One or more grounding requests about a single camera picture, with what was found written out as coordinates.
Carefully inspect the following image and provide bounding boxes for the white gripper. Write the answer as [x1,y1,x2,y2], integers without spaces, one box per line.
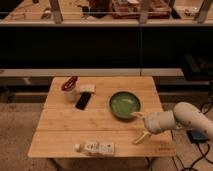
[131,110,176,145]

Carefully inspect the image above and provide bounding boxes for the white plastic bottle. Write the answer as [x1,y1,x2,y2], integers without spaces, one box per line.
[74,141,115,156]

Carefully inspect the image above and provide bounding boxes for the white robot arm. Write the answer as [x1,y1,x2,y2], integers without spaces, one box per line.
[131,102,213,145]

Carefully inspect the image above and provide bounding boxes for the green ceramic bowl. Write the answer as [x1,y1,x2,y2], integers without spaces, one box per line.
[109,91,141,120]

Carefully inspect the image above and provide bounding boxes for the black smartphone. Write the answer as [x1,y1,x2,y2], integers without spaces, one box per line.
[75,92,91,110]

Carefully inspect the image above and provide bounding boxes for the small white sponge block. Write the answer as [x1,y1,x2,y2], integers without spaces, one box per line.
[79,84,95,93]

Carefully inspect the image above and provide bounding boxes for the wooden table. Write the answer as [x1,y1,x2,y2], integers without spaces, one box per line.
[28,77,176,158]

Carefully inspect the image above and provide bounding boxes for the long wooden shelf bench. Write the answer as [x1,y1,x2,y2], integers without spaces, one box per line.
[0,68,183,77]

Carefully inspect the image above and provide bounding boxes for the black floor cable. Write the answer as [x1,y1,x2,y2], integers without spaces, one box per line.
[171,141,213,171]

